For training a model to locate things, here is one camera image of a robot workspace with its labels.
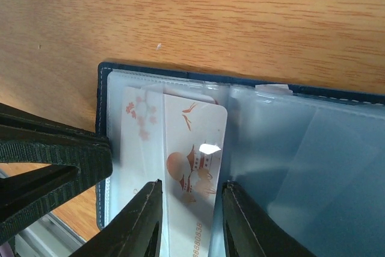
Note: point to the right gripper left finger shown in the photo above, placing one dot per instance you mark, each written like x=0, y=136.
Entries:
x=135, y=230

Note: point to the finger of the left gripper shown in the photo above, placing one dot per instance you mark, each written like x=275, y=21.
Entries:
x=72, y=160

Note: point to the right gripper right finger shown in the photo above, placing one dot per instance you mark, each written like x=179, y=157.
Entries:
x=248, y=229

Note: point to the dark blue card holder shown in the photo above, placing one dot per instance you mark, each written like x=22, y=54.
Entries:
x=311, y=158

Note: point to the white card with pagoda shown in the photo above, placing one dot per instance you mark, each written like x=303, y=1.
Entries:
x=194, y=138

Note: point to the aluminium front rail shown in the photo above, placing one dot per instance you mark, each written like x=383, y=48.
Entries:
x=48, y=236

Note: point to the white card with blossoms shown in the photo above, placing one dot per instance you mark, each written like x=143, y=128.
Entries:
x=143, y=129

